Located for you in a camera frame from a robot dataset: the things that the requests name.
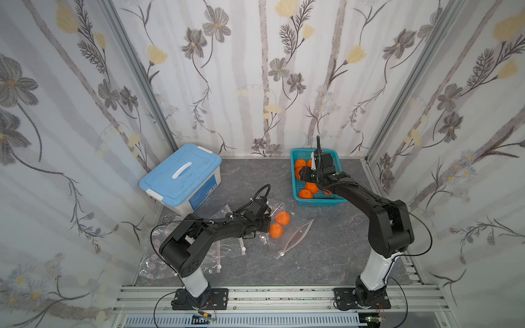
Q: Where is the orange from bag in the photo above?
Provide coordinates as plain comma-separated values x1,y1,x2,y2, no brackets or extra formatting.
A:
299,189,313,200
305,183,319,195

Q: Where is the clear zip-top bag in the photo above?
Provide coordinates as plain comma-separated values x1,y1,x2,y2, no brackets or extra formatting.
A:
259,199,314,259
138,206,247,284

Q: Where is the clear zip-top bag front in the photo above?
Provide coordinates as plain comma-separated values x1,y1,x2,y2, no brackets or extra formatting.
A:
138,206,247,284

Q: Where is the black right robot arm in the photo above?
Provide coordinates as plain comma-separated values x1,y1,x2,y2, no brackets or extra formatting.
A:
299,137,422,258

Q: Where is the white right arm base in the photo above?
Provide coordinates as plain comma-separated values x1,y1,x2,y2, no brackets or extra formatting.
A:
333,250,402,311

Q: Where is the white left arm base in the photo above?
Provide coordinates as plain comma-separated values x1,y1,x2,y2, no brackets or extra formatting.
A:
171,269,229,311

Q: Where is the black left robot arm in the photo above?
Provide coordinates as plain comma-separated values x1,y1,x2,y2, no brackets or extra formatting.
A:
150,184,272,279

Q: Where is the teal plastic basket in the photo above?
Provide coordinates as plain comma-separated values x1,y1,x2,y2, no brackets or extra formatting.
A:
290,148,349,207

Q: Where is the blue lid storage box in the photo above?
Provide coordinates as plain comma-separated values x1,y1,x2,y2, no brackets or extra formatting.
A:
139,143,222,217

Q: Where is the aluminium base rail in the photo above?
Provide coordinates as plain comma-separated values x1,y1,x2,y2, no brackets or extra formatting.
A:
109,284,457,327

